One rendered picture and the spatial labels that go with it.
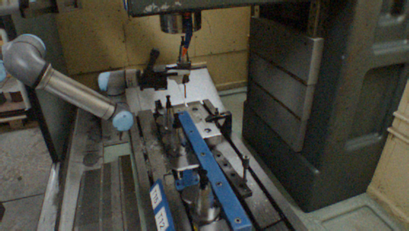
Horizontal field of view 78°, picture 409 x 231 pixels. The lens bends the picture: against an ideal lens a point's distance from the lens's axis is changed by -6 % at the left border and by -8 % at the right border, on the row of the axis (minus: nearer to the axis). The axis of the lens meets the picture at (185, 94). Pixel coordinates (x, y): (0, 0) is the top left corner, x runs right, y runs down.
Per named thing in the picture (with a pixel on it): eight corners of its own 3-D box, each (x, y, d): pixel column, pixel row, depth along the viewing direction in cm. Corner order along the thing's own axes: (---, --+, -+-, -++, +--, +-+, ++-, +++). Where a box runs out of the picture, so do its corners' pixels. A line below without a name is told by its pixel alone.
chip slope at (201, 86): (104, 164, 158) (94, 128, 146) (103, 110, 216) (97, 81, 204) (240, 134, 177) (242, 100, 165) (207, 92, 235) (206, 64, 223)
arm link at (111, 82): (104, 88, 112) (99, 69, 108) (129, 85, 113) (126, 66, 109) (101, 96, 105) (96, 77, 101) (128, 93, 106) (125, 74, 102)
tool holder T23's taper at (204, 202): (218, 213, 53) (218, 190, 50) (197, 219, 52) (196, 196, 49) (210, 197, 57) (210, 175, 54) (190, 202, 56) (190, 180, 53)
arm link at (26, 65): (5, 44, 72) (142, 116, 97) (14, 35, 82) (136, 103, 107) (-13, 76, 74) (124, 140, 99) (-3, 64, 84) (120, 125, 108)
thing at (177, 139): (188, 150, 72) (187, 129, 69) (171, 152, 71) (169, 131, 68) (185, 140, 76) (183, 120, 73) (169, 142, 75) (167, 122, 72)
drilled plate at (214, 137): (171, 153, 115) (169, 144, 112) (158, 119, 140) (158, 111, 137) (220, 142, 119) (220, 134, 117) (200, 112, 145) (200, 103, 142)
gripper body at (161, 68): (168, 82, 115) (139, 85, 114) (166, 63, 111) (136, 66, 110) (169, 89, 108) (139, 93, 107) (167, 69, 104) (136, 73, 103)
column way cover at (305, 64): (294, 154, 115) (313, 40, 91) (246, 105, 156) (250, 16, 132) (304, 152, 116) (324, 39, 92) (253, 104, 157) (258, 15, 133)
